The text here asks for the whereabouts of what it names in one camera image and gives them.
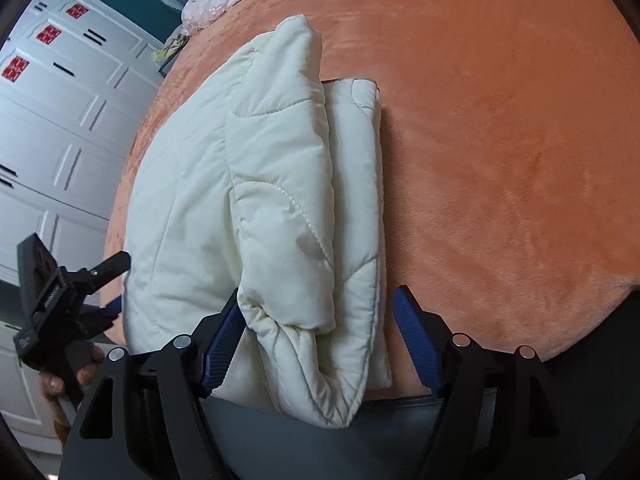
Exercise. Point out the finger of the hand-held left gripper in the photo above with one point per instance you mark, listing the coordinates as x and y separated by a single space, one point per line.
114 264
111 309

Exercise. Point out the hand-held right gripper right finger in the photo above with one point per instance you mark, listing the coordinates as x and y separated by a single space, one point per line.
415 335

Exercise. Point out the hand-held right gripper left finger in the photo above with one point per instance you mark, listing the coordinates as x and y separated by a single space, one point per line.
222 342

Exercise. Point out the cream quilted jacket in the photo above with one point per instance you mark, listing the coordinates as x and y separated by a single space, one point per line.
200 185

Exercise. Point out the person's left forearm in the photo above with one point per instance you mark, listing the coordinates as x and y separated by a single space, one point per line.
59 420

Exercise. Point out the person's left hand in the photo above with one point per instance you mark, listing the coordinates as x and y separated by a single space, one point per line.
87 367

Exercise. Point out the white wardrobe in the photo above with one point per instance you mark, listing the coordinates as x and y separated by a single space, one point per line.
60 160

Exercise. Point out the dark bedside table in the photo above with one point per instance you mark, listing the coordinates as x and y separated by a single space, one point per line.
165 67

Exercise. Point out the orange plush blanket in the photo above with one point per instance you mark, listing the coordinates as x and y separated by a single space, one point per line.
500 135

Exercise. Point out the red wardrobe sticker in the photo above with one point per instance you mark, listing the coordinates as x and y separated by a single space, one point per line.
48 35
76 10
15 69

